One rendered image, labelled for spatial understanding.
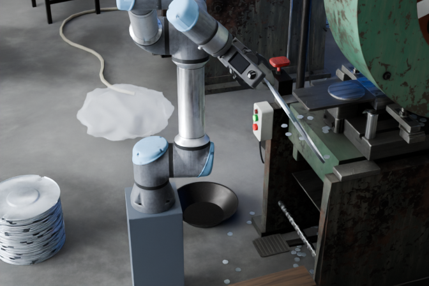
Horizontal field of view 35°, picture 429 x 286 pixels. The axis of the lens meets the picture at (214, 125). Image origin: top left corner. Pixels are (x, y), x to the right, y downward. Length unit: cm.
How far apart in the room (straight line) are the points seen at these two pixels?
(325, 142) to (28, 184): 125
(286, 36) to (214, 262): 166
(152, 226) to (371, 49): 100
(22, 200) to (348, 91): 133
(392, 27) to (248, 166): 171
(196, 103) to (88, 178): 123
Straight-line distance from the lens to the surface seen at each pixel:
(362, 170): 220
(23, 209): 274
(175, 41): 203
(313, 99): 227
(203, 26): 161
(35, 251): 280
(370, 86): 239
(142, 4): 169
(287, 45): 396
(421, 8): 176
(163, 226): 230
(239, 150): 339
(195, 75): 209
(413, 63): 179
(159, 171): 220
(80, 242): 290
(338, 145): 230
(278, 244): 260
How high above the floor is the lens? 188
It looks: 32 degrees down
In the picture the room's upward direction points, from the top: straight up
